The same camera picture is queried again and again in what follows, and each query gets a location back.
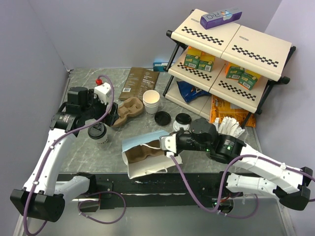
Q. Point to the blue chip bag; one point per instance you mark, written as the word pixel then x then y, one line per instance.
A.
pixel 190 92

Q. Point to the white plastic cup lids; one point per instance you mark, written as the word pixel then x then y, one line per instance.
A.
pixel 177 126

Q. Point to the cream checkered shelf rack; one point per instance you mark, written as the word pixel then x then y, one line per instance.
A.
pixel 240 45

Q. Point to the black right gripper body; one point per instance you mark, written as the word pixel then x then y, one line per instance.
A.
pixel 187 142

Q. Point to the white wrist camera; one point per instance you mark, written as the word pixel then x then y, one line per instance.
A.
pixel 101 90
pixel 168 145

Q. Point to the blue R&O box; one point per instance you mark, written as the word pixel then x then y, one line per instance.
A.
pixel 159 66

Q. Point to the black cup lid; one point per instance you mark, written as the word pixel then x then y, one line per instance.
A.
pixel 162 118
pixel 97 131
pixel 183 118

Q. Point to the brown pulp cup carrier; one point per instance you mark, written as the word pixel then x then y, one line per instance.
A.
pixel 131 107

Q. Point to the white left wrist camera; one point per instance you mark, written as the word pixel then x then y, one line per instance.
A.
pixel 101 90

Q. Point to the separated brown cup carrier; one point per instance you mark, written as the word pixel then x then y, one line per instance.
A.
pixel 141 152

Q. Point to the grey cup of stirrers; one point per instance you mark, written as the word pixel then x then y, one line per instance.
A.
pixel 228 126

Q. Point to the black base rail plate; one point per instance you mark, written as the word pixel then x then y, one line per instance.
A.
pixel 156 190

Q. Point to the light blue paper bag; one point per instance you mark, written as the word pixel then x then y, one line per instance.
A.
pixel 150 165

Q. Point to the brown coffee bean bag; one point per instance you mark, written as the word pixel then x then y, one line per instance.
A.
pixel 139 81

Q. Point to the orange snack bag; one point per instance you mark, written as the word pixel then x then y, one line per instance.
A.
pixel 221 108

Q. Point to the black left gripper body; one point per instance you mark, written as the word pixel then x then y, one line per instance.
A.
pixel 95 107

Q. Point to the purple R&O box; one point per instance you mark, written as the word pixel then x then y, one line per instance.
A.
pixel 221 17

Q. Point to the white paper cup stack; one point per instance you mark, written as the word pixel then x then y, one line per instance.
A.
pixel 151 99

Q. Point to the green juice carton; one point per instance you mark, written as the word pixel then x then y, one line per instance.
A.
pixel 205 65
pixel 234 72
pixel 191 61
pixel 247 80

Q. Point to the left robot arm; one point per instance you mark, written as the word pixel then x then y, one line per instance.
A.
pixel 39 198

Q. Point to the single white paper cup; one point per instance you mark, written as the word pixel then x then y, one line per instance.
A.
pixel 102 140

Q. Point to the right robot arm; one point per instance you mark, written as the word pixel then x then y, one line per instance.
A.
pixel 273 178

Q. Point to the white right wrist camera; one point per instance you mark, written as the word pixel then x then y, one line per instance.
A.
pixel 168 145

